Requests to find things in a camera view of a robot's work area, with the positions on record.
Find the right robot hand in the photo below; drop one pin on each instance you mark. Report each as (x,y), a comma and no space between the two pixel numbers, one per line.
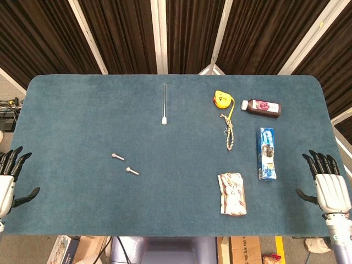
(332,192)

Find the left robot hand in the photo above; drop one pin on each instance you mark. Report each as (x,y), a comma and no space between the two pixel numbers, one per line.
(6,189)

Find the silver bolt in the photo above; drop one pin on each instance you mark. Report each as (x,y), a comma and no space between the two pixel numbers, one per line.
(118,157)
(132,171)

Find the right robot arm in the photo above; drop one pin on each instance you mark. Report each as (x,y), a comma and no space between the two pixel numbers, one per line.
(339,236)

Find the blue cookie package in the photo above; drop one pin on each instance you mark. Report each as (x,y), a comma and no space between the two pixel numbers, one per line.
(266,154)

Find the white printed box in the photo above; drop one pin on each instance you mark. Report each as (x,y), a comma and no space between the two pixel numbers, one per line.
(63,250)

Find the red snack bag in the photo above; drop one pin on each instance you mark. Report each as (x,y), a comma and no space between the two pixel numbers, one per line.
(271,259)

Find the plain brown cardboard box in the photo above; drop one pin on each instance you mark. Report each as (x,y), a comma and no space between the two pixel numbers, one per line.
(89,244)

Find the silver foil snack wrapper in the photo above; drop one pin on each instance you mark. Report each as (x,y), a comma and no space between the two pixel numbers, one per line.
(232,192)

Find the cardboard box with black print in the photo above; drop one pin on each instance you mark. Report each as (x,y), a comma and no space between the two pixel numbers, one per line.
(246,250)

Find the brown bottle with white cap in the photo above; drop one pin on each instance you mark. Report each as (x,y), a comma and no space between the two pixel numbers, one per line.
(264,108)

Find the tan wooden board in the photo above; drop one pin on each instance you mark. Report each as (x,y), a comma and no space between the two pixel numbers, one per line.
(223,250)

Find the dark brown curtain panel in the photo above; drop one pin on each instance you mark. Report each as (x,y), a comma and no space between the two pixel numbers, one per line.
(35,35)
(266,35)
(192,35)
(338,60)
(123,35)

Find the yellow tape measure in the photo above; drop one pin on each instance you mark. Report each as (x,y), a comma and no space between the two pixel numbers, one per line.
(221,99)

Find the teal felt table cover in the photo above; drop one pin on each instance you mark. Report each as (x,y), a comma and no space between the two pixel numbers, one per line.
(176,143)

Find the purple robot torso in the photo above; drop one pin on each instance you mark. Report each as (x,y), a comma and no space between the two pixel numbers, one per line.
(165,247)

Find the glass tube with white cap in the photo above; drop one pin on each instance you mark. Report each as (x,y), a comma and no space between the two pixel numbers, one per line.
(164,121)

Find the white frame post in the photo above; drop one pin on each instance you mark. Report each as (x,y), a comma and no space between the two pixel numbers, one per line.
(88,35)
(308,35)
(220,35)
(160,35)

